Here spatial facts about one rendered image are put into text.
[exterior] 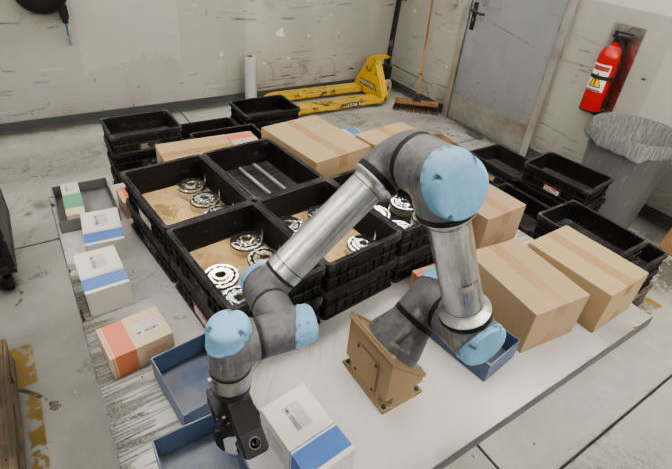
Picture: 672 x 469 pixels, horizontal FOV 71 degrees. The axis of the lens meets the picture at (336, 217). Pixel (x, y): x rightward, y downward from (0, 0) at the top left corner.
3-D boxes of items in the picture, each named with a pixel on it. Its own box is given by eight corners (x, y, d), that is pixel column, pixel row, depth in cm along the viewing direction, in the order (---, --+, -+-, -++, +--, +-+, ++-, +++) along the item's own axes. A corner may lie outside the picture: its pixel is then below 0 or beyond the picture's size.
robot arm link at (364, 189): (392, 105, 95) (222, 276, 95) (423, 119, 86) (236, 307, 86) (419, 142, 102) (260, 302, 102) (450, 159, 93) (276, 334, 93)
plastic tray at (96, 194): (121, 220, 177) (119, 209, 174) (62, 234, 168) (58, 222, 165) (108, 187, 196) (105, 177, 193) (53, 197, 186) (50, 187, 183)
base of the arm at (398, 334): (422, 371, 120) (448, 342, 119) (396, 361, 108) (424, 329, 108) (386, 331, 130) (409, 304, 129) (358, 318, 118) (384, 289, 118)
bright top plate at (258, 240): (268, 245, 147) (268, 243, 146) (238, 254, 142) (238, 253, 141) (254, 228, 153) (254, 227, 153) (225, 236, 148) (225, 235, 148)
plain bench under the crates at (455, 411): (576, 435, 195) (653, 317, 156) (201, 738, 117) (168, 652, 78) (357, 233, 303) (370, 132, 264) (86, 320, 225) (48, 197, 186)
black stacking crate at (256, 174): (323, 205, 177) (325, 179, 170) (254, 230, 160) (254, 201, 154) (267, 162, 201) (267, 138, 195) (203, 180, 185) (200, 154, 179)
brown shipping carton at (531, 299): (571, 332, 147) (590, 294, 138) (519, 353, 138) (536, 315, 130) (504, 273, 169) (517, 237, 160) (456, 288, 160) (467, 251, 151)
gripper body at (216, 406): (242, 392, 97) (240, 354, 91) (259, 426, 91) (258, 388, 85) (206, 408, 94) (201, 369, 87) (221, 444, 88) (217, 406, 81)
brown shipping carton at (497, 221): (514, 238, 188) (526, 204, 179) (477, 254, 177) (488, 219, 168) (459, 202, 208) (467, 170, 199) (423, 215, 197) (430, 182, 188)
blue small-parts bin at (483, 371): (513, 356, 137) (521, 340, 133) (483, 382, 129) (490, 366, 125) (459, 315, 150) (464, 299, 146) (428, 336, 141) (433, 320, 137)
